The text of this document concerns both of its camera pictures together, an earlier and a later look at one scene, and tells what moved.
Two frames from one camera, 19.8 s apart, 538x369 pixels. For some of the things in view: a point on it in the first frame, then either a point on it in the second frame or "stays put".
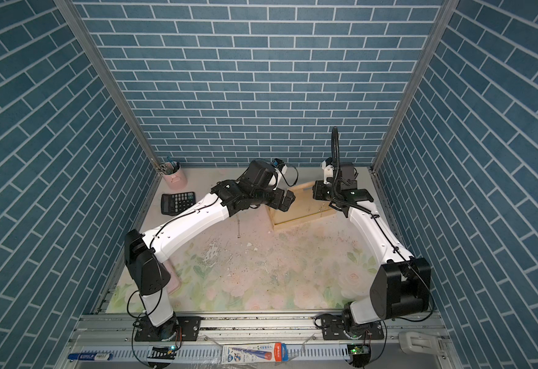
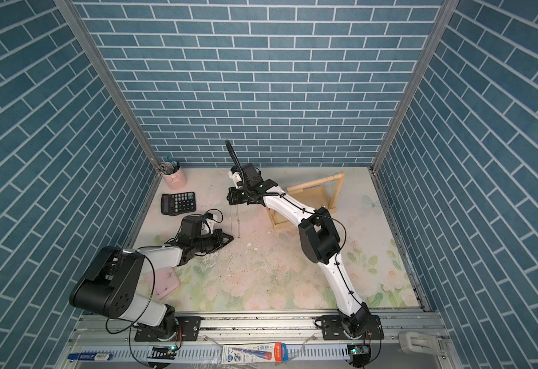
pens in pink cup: [168, 167] stays put
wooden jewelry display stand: [304, 209] stays put
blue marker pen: [91, 356] stays put
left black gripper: [286, 202] to [217, 235]
